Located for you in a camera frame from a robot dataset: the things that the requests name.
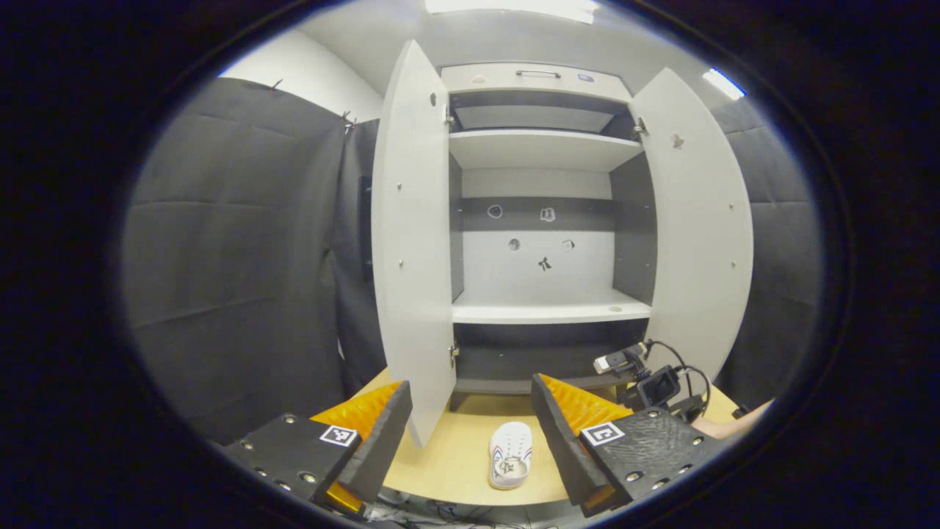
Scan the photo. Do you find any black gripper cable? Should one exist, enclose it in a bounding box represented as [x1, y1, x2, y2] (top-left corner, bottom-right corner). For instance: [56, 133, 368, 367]
[645, 339, 713, 412]

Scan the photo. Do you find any black backdrop cloth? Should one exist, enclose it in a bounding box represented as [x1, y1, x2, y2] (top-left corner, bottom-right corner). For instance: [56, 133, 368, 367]
[121, 77, 823, 445]

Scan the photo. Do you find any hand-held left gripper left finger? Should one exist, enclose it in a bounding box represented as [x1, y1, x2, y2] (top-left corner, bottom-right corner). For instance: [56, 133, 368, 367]
[213, 381, 413, 519]

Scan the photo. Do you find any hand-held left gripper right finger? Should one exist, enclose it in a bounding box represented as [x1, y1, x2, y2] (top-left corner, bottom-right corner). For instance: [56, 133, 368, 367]
[530, 373, 728, 519]

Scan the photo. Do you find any white cabinet door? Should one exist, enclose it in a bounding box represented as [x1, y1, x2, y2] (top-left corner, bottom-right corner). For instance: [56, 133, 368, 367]
[630, 68, 756, 386]
[371, 39, 460, 449]

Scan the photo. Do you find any large ceiling light panel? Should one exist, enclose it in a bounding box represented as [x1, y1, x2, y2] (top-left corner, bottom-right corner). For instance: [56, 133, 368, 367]
[424, 0, 601, 24]

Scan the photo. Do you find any black door handle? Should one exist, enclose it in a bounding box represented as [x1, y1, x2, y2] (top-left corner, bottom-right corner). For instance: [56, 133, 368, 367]
[358, 175, 375, 284]

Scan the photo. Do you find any white canvas shoe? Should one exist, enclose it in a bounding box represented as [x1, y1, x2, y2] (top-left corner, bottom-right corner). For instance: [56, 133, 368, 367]
[488, 421, 533, 491]

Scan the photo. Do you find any small ceiling light panel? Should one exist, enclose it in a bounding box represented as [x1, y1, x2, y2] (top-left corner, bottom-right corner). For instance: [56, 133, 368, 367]
[701, 68, 747, 101]

